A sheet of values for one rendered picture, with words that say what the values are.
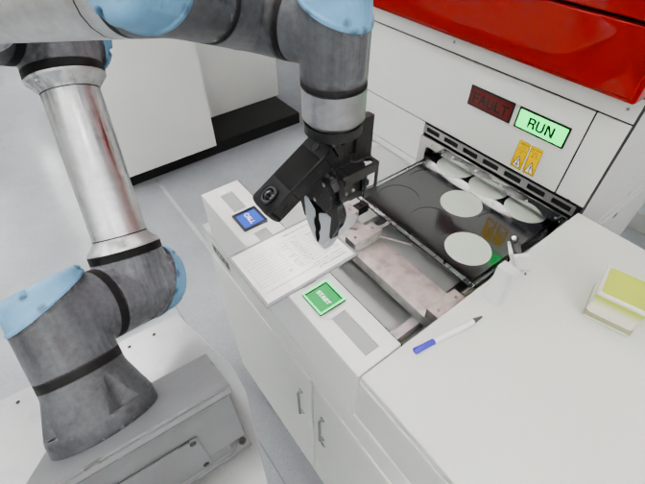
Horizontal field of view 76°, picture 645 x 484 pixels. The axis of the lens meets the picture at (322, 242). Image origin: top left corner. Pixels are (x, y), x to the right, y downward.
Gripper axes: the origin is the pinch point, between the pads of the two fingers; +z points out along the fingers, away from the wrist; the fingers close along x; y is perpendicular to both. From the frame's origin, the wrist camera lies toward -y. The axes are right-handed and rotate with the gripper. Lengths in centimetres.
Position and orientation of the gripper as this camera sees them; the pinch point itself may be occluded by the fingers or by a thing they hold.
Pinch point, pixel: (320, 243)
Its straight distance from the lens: 62.4
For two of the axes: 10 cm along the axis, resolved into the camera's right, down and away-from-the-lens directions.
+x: -6.0, -5.7, 5.6
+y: 8.0, -4.3, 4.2
